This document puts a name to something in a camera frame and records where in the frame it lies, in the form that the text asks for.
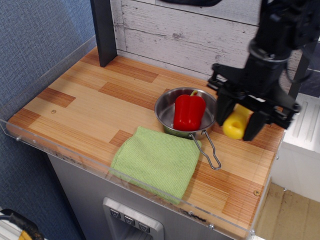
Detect clear acrylic guard rail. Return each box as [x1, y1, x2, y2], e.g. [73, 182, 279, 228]
[0, 34, 256, 238]

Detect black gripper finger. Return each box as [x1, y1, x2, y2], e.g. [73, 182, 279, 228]
[242, 111, 269, 141]
[216, 93, 236, 126]

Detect grey cabinet with dispenser panel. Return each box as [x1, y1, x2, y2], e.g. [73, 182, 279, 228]
[48, 155, 231, 240]

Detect dark left frame post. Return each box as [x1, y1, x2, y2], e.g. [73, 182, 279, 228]
[90, 0, 118, 67]

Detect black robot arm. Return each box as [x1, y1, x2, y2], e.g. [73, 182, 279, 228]
[208, 0, 320, 141]

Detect yellow and black object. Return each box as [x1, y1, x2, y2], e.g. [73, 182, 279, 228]
[0, 213, 46, 240]

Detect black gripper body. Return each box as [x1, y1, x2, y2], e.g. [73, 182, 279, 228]
[207, 49, 301, 129]

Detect small steel pan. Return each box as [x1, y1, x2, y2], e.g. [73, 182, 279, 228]
[154, 87, 222, 170]

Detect green cloth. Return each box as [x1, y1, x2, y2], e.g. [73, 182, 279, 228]
[111, 126, 202, 205]

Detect dark right frame post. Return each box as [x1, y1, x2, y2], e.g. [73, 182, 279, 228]
[288, 40, 318, 99]

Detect red bell pepper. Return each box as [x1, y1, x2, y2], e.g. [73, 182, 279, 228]
[173, 90, 206, 132]

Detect dark frame post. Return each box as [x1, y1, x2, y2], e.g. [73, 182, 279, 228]
[90, 0, 118, 67]
[288, 40, 318, 99]

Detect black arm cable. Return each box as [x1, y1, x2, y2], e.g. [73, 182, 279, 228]
[159, 0, 222, 8]

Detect yellow handled white toy knife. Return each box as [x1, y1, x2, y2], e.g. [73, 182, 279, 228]
[222, 104, 253, 140]

